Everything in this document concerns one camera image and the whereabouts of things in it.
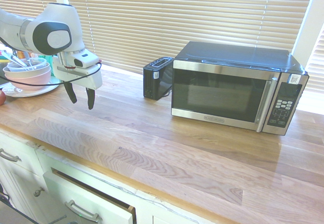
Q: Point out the pink bowl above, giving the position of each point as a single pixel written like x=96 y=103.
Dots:
x=27 y=78

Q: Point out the orange box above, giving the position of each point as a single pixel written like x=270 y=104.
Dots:
x=20 y=54

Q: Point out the stainless steel black microwave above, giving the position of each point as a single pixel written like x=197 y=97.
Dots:
x=227 y=89

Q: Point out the white dinner plate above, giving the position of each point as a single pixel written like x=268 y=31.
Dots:
x=15 y=92

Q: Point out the wide beige window blinds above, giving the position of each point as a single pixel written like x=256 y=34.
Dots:
x=189 y=18

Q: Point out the clear plastic container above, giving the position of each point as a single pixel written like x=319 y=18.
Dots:
x=35 y=63

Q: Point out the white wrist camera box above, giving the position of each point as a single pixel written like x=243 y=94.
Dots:
x=84 y=59

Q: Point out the black two-slot toaster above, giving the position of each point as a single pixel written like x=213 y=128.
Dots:
x=155 y=80

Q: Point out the clear plastic spoon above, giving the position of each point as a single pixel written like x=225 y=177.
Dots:
x=28 y=60

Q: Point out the beige bowl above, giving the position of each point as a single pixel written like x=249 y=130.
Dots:
x=38 y=70

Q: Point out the white open drawer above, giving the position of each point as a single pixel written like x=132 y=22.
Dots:
x=83 y=203

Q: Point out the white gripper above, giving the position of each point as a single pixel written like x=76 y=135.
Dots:
x=83 y=78

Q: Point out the silver cabinet knob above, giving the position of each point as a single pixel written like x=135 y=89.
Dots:
x=38 y=191

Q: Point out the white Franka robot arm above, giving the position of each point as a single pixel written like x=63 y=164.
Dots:
x=48 y=23

